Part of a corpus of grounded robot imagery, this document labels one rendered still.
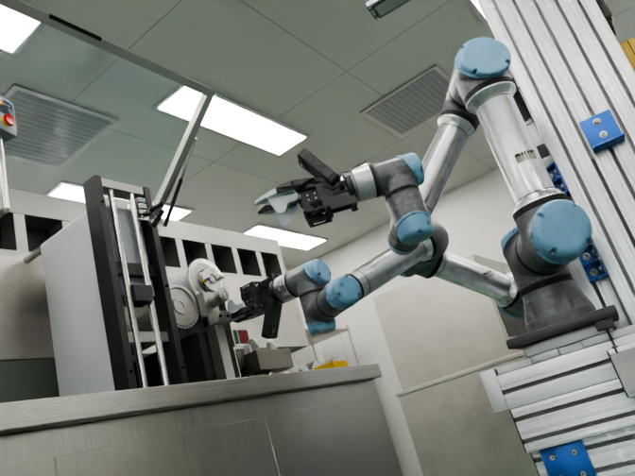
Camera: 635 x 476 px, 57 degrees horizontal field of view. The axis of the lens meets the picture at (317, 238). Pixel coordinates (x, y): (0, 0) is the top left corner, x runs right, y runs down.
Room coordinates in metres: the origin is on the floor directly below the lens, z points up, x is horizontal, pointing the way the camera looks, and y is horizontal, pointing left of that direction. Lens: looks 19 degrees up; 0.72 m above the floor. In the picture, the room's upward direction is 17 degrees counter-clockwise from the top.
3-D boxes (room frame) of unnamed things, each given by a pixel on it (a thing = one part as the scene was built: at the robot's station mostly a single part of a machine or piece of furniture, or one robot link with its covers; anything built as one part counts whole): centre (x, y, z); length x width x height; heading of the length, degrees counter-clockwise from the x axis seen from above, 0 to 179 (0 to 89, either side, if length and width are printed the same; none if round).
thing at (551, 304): (1.32, -0.46, 0.87); 0.15 x 0.15 x 0.10
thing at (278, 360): (1.86, 0.40, 1.00); 0.40 x 0.16 x 0.06; 59
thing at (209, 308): (1.57, 0.33, 1.05); 0.06 x 0.05 x 0.31; 59
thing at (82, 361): (1.42, 0.66, 1.17); 0.34 x 0.05 x 0.54; 59
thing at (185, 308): (1.58, 0.52, 1.17); 0.26 x 0.12 x 0.12; 59
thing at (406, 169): (1.17, -0.20, 1.21); 0.11 x 0.08 x 0.09; 93
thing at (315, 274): (1.51, 0.05, 1.14); 0.11 x 0.08 x 0.09; 59
